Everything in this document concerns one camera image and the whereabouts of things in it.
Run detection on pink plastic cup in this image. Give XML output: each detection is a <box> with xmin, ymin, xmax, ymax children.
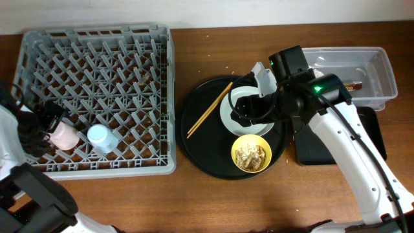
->
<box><xmin>49</xmin><ymin>122</ymin><xmax>80</xmax><ymax>150</ymax></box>

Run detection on yellow bowl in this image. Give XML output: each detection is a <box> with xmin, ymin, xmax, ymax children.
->
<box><xmin>231</xmin><ymin>134</ymin><xmax>272</xmax><ymax>173</ymax></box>

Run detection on food scraps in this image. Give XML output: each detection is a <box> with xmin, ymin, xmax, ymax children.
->
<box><xmin>235</xmin><ymin>144</ymin><xmax>267</xmax><ymax>172</ymax></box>

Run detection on light blue plastic cup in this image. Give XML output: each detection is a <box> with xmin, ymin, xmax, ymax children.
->
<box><xmin>87</xmin><ymin>124</ymin><xmax>120</xmax><ymax>154</ymax></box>

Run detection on gold snack wrapper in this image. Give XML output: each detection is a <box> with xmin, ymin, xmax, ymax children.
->
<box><xmin>344</xmin><ymin>82</ymin><xmax>362</xmax><ymax>92</ymax></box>

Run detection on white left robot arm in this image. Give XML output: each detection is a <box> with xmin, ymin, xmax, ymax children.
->
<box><xmin>1</xmin><ymin>82</ymin><xmax>119</xmax><ymax>233</ymax></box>

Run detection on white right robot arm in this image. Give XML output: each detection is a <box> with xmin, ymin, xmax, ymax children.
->
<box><xmin>230</xmin><ymin>45</ymin><xmax>413</xmax><ymax>232</ymax></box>

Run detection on grey plastic dishwasher rack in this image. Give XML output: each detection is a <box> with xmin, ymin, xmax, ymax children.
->
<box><xmin>14</xmin><ymin>25</ymin><xmax>176</xmax><ymax>180</ymax></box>

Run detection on light grey plate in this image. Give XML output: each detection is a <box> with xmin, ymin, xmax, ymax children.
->
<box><xmin>220</xmin><ymin>86</ymin><xmax>274</xmax><ymax>136</ymax></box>

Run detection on round black tray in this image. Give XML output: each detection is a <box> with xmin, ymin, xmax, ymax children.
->
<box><xmin>176</xmin><ymin>75</ymin><xmax>288</xmax><ymax>181</ymax></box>

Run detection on black rectangular tray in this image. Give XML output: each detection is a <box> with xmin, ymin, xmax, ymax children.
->
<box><xmin>291</xmin><ymin>107</ymin><xmax>387</xmax><ymax>166</ymax></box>

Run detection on clear plastic bin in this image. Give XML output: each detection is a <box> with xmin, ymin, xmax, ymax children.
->
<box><xmin>303</xmin><ymin>47</ymin><xmax>398</xmax><ymax>111</ymax></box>

